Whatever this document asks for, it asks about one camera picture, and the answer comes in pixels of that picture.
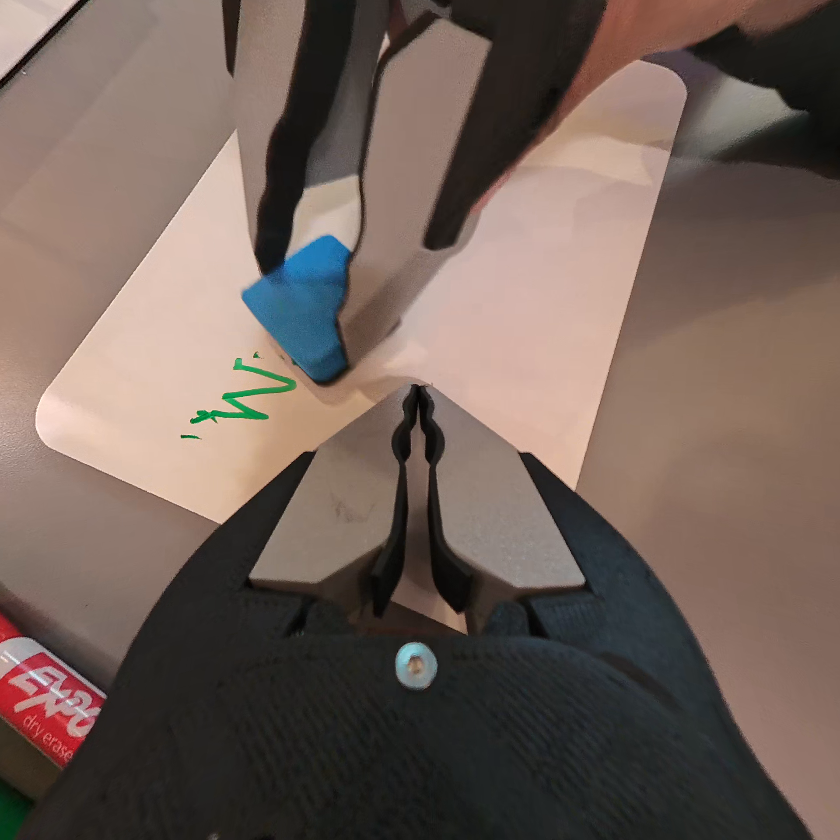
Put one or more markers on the blue whiteboard eraser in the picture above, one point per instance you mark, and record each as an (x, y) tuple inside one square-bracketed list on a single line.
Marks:
[(302, 308)]

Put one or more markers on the white metal stand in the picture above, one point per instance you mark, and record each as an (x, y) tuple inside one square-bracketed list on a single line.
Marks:
[(19, 19)]

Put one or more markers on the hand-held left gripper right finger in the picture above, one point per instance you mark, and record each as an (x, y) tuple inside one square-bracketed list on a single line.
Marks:
[(505, 525)]

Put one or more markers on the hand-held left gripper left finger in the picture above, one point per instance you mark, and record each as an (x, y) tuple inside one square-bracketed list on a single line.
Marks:
[(321, 525)]

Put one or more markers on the person's right hand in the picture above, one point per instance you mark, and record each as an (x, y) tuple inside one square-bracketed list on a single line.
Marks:
[(649, 29)]

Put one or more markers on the red dry erase marker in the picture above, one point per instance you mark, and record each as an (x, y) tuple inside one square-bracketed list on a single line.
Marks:
[(52, 702)]

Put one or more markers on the green plastic bin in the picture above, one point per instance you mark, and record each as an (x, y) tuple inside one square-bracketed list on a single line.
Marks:
[(13, 814)]

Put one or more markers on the white whiteboard sheet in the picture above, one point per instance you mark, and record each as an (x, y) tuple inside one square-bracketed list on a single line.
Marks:
[(538, 295)]

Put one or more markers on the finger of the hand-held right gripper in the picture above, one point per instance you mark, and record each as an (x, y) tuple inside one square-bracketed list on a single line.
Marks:
[(256, 98), (420, 131)]

